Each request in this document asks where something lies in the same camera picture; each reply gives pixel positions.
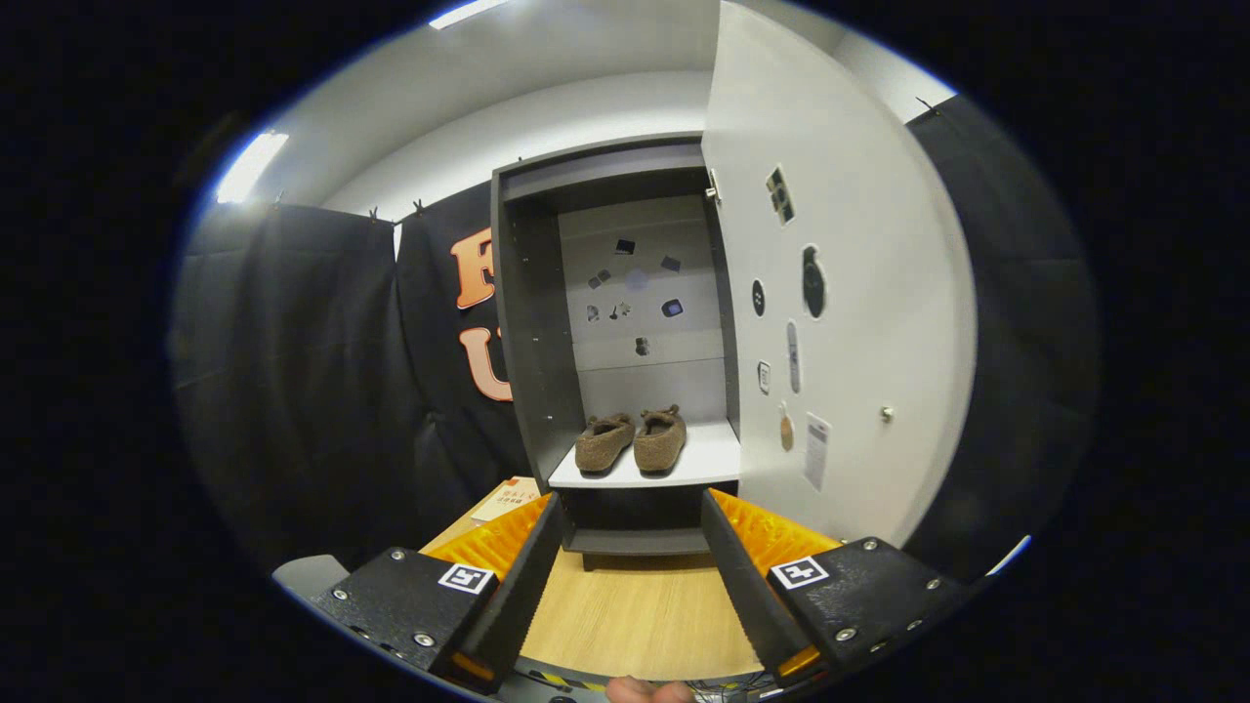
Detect brown fuzzy shoe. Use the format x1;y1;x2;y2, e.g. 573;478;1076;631
633;404;688;476
574;412;638;476

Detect beige shoe cabinet door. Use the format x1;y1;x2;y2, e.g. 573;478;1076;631
701;0;978;548

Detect narrow ceiling light panel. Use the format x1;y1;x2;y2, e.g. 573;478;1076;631
215;132;291;206

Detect dark grey shoe cabinet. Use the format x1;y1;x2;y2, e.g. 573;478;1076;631
490;132;743;572

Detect black backdrop cloth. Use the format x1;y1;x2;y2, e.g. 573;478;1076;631
166;93;1104;587

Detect wide ceiling light panel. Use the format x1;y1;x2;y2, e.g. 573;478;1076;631
427;0;509;30

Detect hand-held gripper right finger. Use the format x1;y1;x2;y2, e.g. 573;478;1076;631
700;488;968;682

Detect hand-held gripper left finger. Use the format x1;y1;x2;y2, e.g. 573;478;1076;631
311;491;565;694

